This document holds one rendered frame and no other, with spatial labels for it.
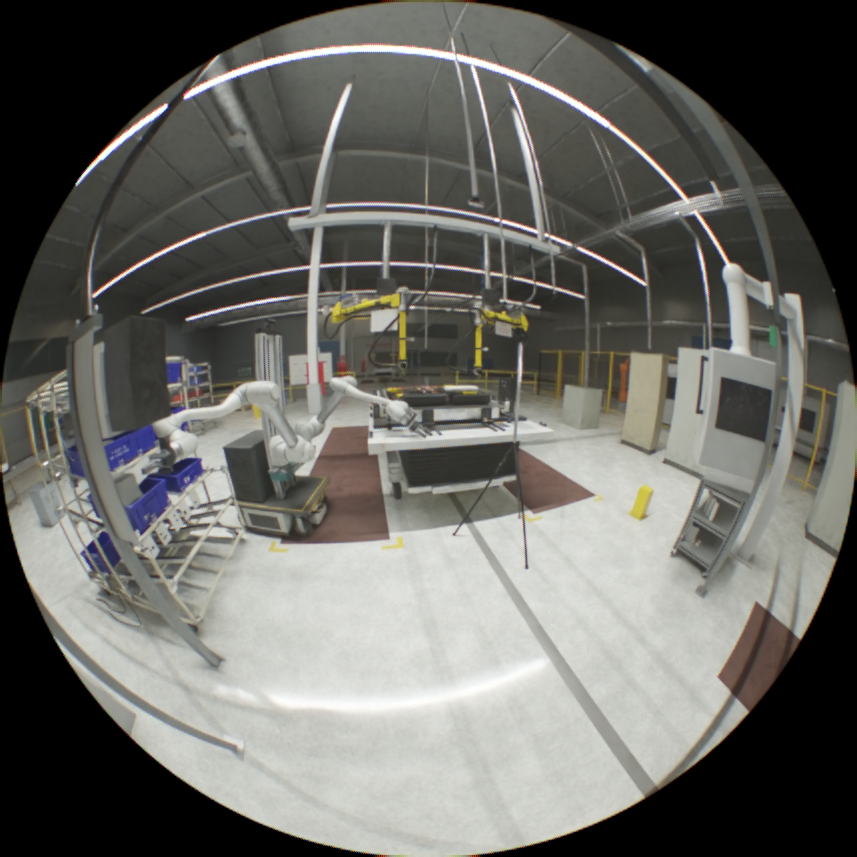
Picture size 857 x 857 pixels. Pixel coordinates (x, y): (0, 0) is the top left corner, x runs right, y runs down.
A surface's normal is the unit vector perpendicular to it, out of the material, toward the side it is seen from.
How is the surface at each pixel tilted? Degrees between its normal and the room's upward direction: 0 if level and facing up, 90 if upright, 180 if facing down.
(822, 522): 90
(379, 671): 0
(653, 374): 90
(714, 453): 86
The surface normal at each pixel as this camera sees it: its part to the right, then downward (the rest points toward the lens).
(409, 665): 0.00, -0.97
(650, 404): -0.98, 0.05
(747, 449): -0.79, 0.08
